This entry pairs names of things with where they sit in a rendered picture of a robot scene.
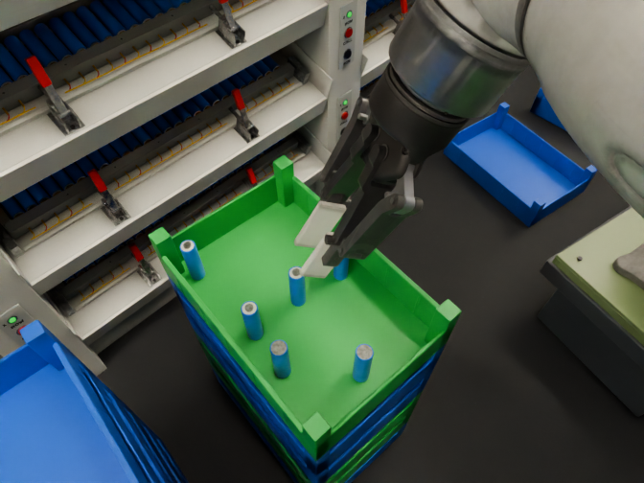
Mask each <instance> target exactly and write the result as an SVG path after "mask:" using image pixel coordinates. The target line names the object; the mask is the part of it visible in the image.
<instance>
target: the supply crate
mask: <svg viewBox="0 0 644 483"><path fill-rule="evenodd" d="M273 170H274V175H272V176H271V177H269V178H268V179H267V180H265V181H263V182H262V183H260V184H258V185H257V186H255V187H253V188H252V189H250V190H248V191H247V192H245V193H243V194H242V195H239V196H238V197H236V198H234V199H233V200H231V201H229V202H228V203H226V204H224V205H223V206H221V207H219V208H218V209H217V210H215V211H214V212H212V213H210V214H209V215H207V216H205V217H204V218H201V219H200V220H198V221H196V222H195V223H193V224H191V225H190V226H188V227H186V228H185V229H183V230H181V231H180V232H178V233H176V234H175V235H173V236H171V235H170V234H169V233H168V232H167V231H166V229H165V228H164V227H160V228H158V229H157V230H155V231H153V232H152V233H150V234H149V239H150V241H151V243H152V245H153V247H154V250H155V252H156V254H157V256H158V258H159V260H160V262H161V264H162V266H163V267H164V269H165V271H166V273H167V274H168V275H169V276H170V278H171V279H172V281H173V282H174V283H175V284H176V286H177V287H178V288H179V289H180V291H181V292H182V293H183V295H184V296H185V297H186V298H187V300H188V301H189V302H190V303H191V305H192V306H193V307H194V308H195V310H196V311H197V312H198V314H199V315H200V316H201V317H202V319H203V320H204V321H205V323H206V324H207V325H208V326H209V328H210V329H211V330H212V331H213V333H214V334H215V335H216V336H217V338H218V339H219V341H220V342H221V343H222V344H223V346H224V347H225V348H226V349H227V351H228V352H229V353H230V355H231V356H232V357H233V358H234V359H235V361H237V363H238V364H239V365H240V367H241V368H242V369H243V371H244V372H245V374H246V375H247V376H249V378H250V379H251V380H252V381H253V383H254V384H255V385H256V387H257V388H258V389H259V390H260V392H261V393H262V394H263V395H264V397H265V398H266V399H267V401H268V402H269V403H270V405H271V406H272V407H273V408H274V410H275V411H276V412H277V413H278V415H279V416H280V417H281V418H282V420H283V421H284V423H285V424H286V425H287V426H288V428H289V429H290V430H291V431H292V433H293V434H294V435H295V436H296V438H297V439H298V440H299V441H300V443H301V444H302V445H303V446H304V448H305V449H306V450H307V452H308V453H309V454H310V456H311V457H312V458H313V459H314V461H317V460H318V459H320V458H321V457H322V456H323V455H324V454H325V453H326V452H327V451H328V450H329V449H331V448H332V447H333V446H334V445H335V444H336V443H337V442H338V441H339V440H340V439H342V438H343V437H344V436H345V435H346V434H347V433H348V432H349V431H350V430H351V429H353V428H354V427H355V426H356V425H357V424H358V423H359V422H360V421H361V420H363V419H364V418H365V417H366V416H367V415H368V414H369V413H370V412H371V411H372V410H374V409H375V408H376V407H377V406H378V405H379V404H380V403H381V402H382V401H384V400H385V399H386V398H387V397H388V396H389V395H390V394H391V393H392V392H393V391H394V390H396V389H397V388H398V387H399V386H400V385H401V384H402V383H403V382H404V381H405V380H407V379H408V378H409V377H410V376H411V375H412V374H413V373H414V372H415V371H417V370H418V369H419V368H420V367H421V366H422V365H423V364H424V363H425V362H426V361H428V360H429V359H430V358H431V357H432V356H433V355H434V354H435V353H436V352H437V351H439V350H440V349H441V348H442V347H443V346H444V345H445V344H446V343H447V342H448V340H449V337H450V335H451V333H452V330H453V328H454V326H455V324H456V322H457V320H458V318H459V316H460V314H461V310H460V309H459V308H457V307H456V306H455V305H454V304H453V303H452V302H451V301H450V300H449V299H448V300H446V301H445V302H444V303H443V304H441V305H439V304H438V303H437V302H435V301H434V300H433V299H432V298H431V297H430V296H429V295H428V294H427V293H425V292H424V291H423V290H422V289H421V288H420V287H419V286H417V285H416V284H415V283H414V282H413V281H412V280H411V279H410V278H409V277H407V276H406V275H405V274H404V273H403V272H402V271H401V270H400V269H398V268H397V267H396V266H395V265H394V264H393V263H392V262H391V261H389V260H388V259H387V258H386V257H385V256H384V255H383V254H382V253H380V252H379V251H378V250H377V249H375V250H374V251H373V252H372V253H371V254H370V255H369V256H368V257H367V258H366V259H365V260H358V259H349V267H348V276H347V278H346V279H344V280H337V279H335V277H334V269H332V270H331V271H330V273H329V274H328V275H327V276H326V278H316V277H306V276H305V288H306V302H305V304H304V305H302V306H300V307H296V306H294V305H293V304H292V303H291V299H290V290H289V280H288V271H289V270H290V269H291V268H292V267H294V266H300V267H302V266H303V265H304V263H305V262H306V261H307V259H308V258H309V256H310V255H311V253H312V252H313V250H314V249H315V248H310V247H303V246H295V245H294V240H295V239H296V237H297V236H298V234H299V232H300V231H301V229H302V228H303V226H304V225H305V223H306V222H307V220H308V219H309V217H310V215H311V213H312V211H313V209H314V208H315V206H316V205H317V203H318V201H319V200H320V197H319V196H318V195H316V194H315V193H314V192H313V191H312V190H311V189H310V188H309V187H307V186H306V185H305V184H304V183H303V182H302V181H301V180H300V179H298V178H297V177H296V176H294V169H293V162H292V161H290V160H289V159H288V158H287V157H286V156H285V155H283V156H281V157H279V158H278V159H276V160H274V161H273ZM185 240H192V241H194V242H195V245H196V248H197V251H198V254H199V257H200V259H201V261H202V264H203V267H204V269H205V276H204V277H203V278H202V279H201V280H194V279H193V278H192V276H191V274H190V272H189V269H188V267H187V265H186V263H185V260H184V258H183V256H182V253H181V251H180V248H179V246H180V244H181V243H182V242H184V241H185ZM247 301H253V302H255V303H256V304H257V306H258V309H259V314H260V317H261V322H262V326H263V331H264V334H263V336H262V338H260V339H259V340H252V339H250V338H249V337H248V334H247V331H246V327H245V325H244V321H243V318H242V312H241V307H242V304H243V303H245V302H247ZM279 339H280V340H284V341H285V342H286V344H287V348H288V355H289V362H290V370H291V371H290V374H289V376H288V377H286V378H284V379H280V378H278V377H277V376H276V375H275V372H274V368H273V363H272V358H271V353H270V349H269V348H270V345H271V343H272V342H273V341H275V340H279ZM360 344H368V345H370V346H371V347H372V348H373V351H374V355H373V360H372V364H371V369H370V374H369V378H368V380H367V381H365V382H357V381H356V380H355V379H354V378H353V368H354V361H355V354H356V348H357V346H358V345H360Z"/></svg>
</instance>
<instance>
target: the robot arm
mask: <svg viewBox="0 0 644 483"><path fill-rule="evenodd" d="M388 54H389V58H390V62H389V64H388V65H387V67H386V69H385V70H384V72H383V73H382V75H381V77H380V78H379V81H378V82H377V84H376V85H375V87H374V89H373V90H372V92H371V94H370V97H369V99H368V98H364V97H358V99H357V100H356V105H355V108H354V111H353V114H352V117H351V119H350V121H349V123H348V125H347V126H346V127H345V129H344V131H343V133H342V135H341V137H340V138H339V140H338V142H337V144H336V146H335V148H334V149H333V152H332V154H331V156H330V157H329V159H328V161H327V163H326V165H325V167H324V168H323V170H322V172H321V174H320V181H321V182H324V187H323V189H322V190H321V194H320V197H321V198H320V200H319V201H318V203H317V205H316V206H315V208H314V209H313V211H312V213H311V215H310V217H309V219H308V220H307V222H306V223H305V225H304V226H303V228H302V229H301V231H300V232H299V234H298V236H297V237H296V239H295V240H294V245H295V246H303V247H310V248H315V249H314V250H313V252H312V253H311V255H310V256H309V258H308V259H307V261H306V262H305V263H304V265H303V266H302V268H301V269H300V275H301V276H306V277H316V278H326V276H327V275H328V274H329V273H330V271H331V270H332V269H333V268H334V267H336V266H338V265H339V264H340V263H341V262H342V260H343V259H344V258H349V259H358V260H365V259H366V258H367V257H368V256H369V255H370V254H371V253H372V252H373V251H374V250H375V249H376V248H377V247H378V246H379V245H380V244H381V243H382V242H383V241H384V240H385V239H386V238H387V237H388V236H389V234H390V233H391V232H392V231H393V230H394V229H395V228H396V227H397V226H398V225H399V224H400V223H401V222H402V221H403V220H404V219H405V218H407V217H410V216H412V215H415V214H417V213H419V212H421V210H422V208H423V201H422V199H421V198H419V197H414V183H413V180H414V179H415V178H416V177H417V176H418V175H419V173H420V171H421V168H422V166H423V164H424V162H425V160H426V159H427V158H428V157H429V156H430V155H432V154H434V153H436V152H438V151H441V150H443V149H444V148H446V147H447V146H448V144H449V143H450V142H451V141H452V139H453V138H454V137H455V136H456V134H457V133H458V132H459V131H460V130H461V128H462V127H463V126H464V125H465V124H466V122H467V121H468V120H469V118H477V117H481V116H483V115H484V114H486V113H487V112H488V111H489V110H490V109H491V107H492V106H493V105H494V104H495V102H496V101H497V100H498V99H499V98H500V97H501V95H502V94H503V93H504V92H505V91H506V89H507V88H508V87H509V86H510V85H511V84H512V82H513V81H514V80H515V79H516V78H517V76H518V75H519V74H520V73H521V72H522V71H524V70H525V69H526V68H527V67H528V66H529V64H531V66H532V68H533V69H534V71H535V73H536V75H537V77H538V79H539V81H540V86H541V89H542V92H543V94H544V96H545V98H546V100H548V102H549V104H550V105H551V107H552V109H553V110H554V112H555V114H556V115H557V117H558V119H559V120H560V122H561V123H562V125H563V126H564V128H565V129H566V131H567V132H568V134H569V135H570V136H571V138H572V139H573V140H574V142H575V143H576V144H577V145H578V147H579V148H580V149H581V151H582V152H583V153H584V154H585V156H586V157H587V158H588V159H589V161H590V162H591V163H592V164H593V166H594V167H595V168H596V169H597V170H598V171H599V173H600V174H601V175H602V176H603V177H605V179H606V180H607V181H608V183H609V184H610V185H611V186H612V188H613V189H614V190H615V191H616V192H617V193H618V194H620V195H621V196H622V197H623V198H624V199H625V200H626V201H627V202H628V203H629V204H630V205H631V206H632V207H633V208H634V210H635V211H636V212H637V213H638V214H639V215H640V216H641V217H643V218H644V0H416V1H415V2H414V4H413V6H412V7H411V9H410V11H409V12H408V14H407V16H406V17H405V19H404V21H403V23H402V24H401V26H400V27H399V29H398V31H397V32H396V34H395V36H394V37H393V39H392V41H391V42H390V45H389V50H388ZM334 170H335V171H337V172H333V171H334ZM358 187H359V188H358ZM357 188H358V189H357ZM356 189H357V191H356V194H355V196H354V197H353V199H352V201H351V199H350V195H351V194H352V193H353V192H354V191H355V190H356ZM348 201H351V202H348ZM339 202H342V203H348V204H350V205H349V207H348V208H347V210H346V206H345V205H343V204H338V203H339ZM345 211H346V212H345ZM344 213H345V214H344ZM343 214H344V216H343V217H342V215H343ZM341 217H342V219H341V221H340V222H339V224H338V225H337V227H336V229H335V231H334V232H331V231H332V230H333V228H334V226H335V225H336V224H337V222H338V221H339V220H340V218H341ZM612 266H613V268H614V270H615V271H616V272H617V273H619V274H621V275H622V276H624V277H626V278H628V279H630V280H632V281H633V282H634V283H636V284H637V285H638V286H639V287H641V288H642V289H643V290H644V243H642V244H641V245H640V246H638V247H637V248H636V249H635V250H634V251H633V252H631V253H629V254H626V255H623V256H620V257H618V258H617V259H616V260H615V261H614V262H613V264H612Z"/></svg>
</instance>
